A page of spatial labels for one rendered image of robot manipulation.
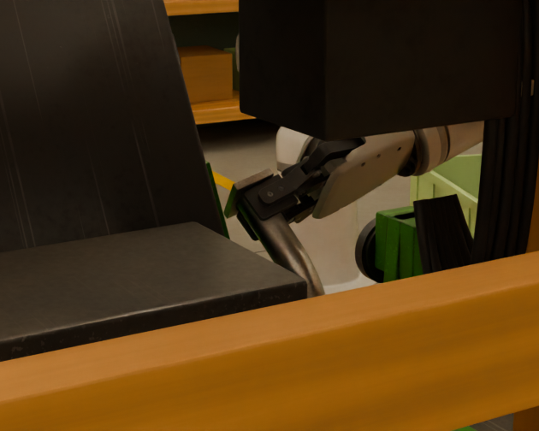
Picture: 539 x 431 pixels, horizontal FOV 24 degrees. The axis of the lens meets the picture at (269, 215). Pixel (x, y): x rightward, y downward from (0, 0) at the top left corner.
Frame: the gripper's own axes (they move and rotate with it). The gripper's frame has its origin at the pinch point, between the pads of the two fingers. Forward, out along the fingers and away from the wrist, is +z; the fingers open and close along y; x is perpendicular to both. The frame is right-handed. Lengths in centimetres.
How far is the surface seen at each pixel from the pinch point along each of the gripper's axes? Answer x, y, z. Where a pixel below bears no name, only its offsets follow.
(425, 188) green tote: -24, -101, -78
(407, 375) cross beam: 24.4, 29.5, 13.1
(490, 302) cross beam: 23.5, 30.7, 6.0
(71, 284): 3.8, 15.7, 23.6
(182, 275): 7.3, 15.9, 16.3
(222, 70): -243, -450, -242
